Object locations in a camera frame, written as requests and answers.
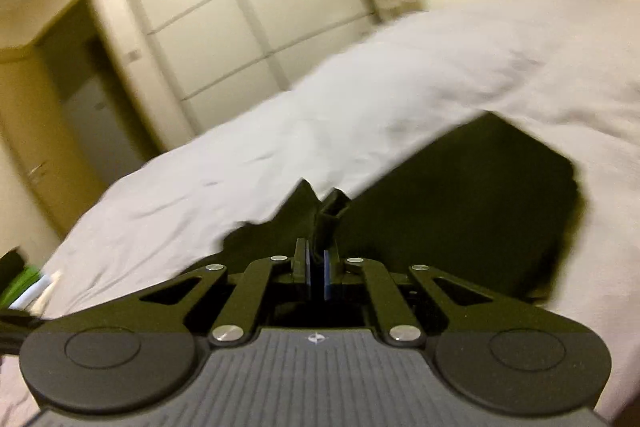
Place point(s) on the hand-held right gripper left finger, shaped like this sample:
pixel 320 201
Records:
pixel 310 277

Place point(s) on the folded white towel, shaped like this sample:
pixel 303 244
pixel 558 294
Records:
pixel 50 292

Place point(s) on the white bed sheet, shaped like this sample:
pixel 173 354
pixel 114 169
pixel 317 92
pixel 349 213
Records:
pixel 300 142

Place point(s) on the folded light blue garment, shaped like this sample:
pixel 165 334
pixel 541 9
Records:
pixel 30 296

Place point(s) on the tan wooden door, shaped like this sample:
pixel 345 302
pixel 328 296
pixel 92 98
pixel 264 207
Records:
pixel 30 117

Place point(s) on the folded black garment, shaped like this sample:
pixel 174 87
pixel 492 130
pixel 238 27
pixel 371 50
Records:
pixel 9 272

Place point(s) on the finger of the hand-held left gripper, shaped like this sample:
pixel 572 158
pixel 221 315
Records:
pixel 17 322

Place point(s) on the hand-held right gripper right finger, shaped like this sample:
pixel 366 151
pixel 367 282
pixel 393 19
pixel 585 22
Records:
pixel 329 277

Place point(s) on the folded green knit garment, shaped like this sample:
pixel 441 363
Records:
pixel 22 284

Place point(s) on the wall switch plate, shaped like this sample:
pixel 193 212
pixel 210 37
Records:
pixel 133 55

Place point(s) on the white sliding door wardrobe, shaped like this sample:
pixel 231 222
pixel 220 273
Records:
pixel 225 32

